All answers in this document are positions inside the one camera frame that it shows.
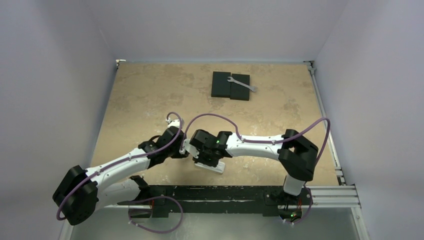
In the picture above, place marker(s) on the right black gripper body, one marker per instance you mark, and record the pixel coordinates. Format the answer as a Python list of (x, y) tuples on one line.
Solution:
[(205, 157)]

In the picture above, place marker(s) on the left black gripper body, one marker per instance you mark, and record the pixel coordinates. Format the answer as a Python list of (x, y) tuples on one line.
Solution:
[(174, 153)]

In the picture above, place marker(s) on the white remote control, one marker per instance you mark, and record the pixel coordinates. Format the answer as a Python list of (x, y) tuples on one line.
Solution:
[(220, 168)]

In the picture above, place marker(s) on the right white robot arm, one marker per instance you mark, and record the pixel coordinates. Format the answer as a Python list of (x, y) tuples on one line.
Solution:
[(296, 153)]

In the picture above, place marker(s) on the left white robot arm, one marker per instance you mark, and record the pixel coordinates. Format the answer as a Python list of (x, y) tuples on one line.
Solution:
[(82, 191)]

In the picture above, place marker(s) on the left black foam block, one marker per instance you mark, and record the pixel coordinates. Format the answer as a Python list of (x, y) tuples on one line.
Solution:
[(221, 87)]

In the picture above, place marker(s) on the black foam block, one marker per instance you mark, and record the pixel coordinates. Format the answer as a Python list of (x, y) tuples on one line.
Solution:
[(221, 87), (237, 91)]

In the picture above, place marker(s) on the right black foam block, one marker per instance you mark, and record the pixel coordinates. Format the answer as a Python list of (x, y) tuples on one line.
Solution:
[(237, 91)]

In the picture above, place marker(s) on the silver wrench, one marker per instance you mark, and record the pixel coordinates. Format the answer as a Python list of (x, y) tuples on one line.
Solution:
[(232, 80)]

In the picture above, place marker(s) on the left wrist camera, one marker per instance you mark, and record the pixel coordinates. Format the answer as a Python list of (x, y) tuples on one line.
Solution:
[(177, 123)]

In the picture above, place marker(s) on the aluminium frame rail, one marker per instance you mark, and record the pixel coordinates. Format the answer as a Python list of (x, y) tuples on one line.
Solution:
[(356, 210)]

